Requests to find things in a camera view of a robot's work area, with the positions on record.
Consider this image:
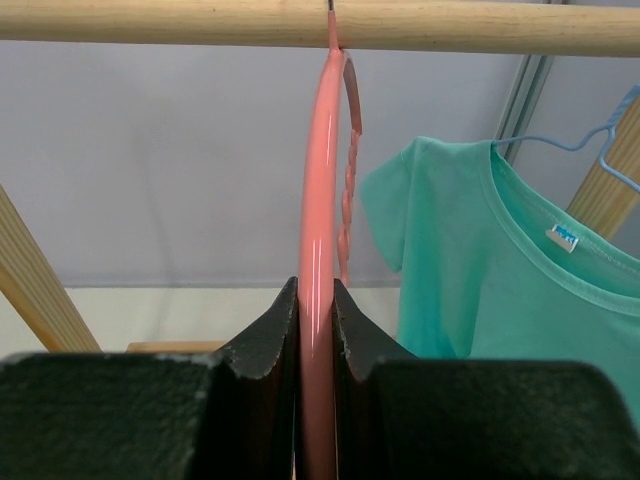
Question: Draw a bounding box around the wooden clothes rack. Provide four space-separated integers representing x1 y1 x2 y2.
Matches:
1 1 639 352

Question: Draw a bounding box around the light blue wire hanger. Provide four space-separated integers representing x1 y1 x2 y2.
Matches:
492 84 640 194

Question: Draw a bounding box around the teal t-shirt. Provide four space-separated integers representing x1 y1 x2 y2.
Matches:
360 137 639 370

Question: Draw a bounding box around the pink plastic hanger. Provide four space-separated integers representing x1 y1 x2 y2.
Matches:
295 5 362 479

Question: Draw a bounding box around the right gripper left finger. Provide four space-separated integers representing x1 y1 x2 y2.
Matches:
1 279 298 479

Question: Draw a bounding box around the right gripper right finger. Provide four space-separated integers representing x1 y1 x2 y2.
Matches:
332 284 639 479

